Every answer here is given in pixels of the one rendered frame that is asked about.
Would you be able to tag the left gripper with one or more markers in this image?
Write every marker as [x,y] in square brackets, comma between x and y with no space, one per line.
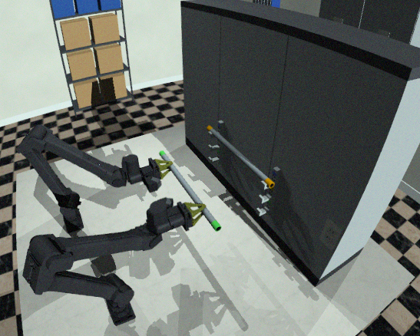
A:
[158,168]

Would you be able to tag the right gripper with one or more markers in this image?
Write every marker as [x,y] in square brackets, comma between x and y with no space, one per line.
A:
[185,216]

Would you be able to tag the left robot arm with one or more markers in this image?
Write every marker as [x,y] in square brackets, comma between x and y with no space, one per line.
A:
[69,200]

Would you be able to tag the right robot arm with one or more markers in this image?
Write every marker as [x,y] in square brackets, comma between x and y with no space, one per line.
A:
[48,271]

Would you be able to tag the black wall panel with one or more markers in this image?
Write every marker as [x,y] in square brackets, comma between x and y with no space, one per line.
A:
[335,107]

